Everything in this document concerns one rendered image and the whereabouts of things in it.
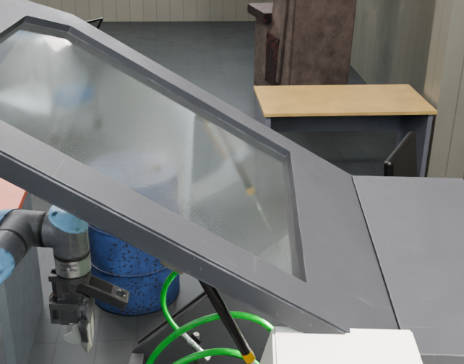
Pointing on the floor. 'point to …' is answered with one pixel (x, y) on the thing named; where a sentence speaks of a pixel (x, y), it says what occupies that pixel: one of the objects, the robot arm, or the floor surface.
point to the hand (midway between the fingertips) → (90, 346)
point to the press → (303, 42)
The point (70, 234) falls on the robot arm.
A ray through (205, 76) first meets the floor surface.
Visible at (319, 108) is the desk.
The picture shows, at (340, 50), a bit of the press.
